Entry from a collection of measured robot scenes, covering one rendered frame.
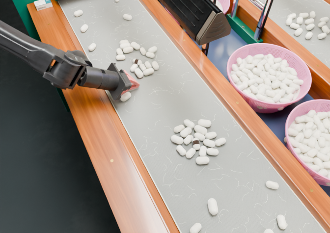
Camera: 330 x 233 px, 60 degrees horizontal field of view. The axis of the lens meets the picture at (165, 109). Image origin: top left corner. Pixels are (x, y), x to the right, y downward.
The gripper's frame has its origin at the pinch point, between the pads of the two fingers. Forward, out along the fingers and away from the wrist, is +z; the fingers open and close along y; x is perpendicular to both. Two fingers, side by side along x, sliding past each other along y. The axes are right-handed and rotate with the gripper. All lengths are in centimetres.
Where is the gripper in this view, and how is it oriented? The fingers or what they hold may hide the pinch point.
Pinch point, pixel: (136, 85)
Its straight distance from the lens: 90.8
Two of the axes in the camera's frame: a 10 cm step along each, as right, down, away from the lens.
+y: -4.7, -7.2, 5.1
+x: -5.6, 6.9, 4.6
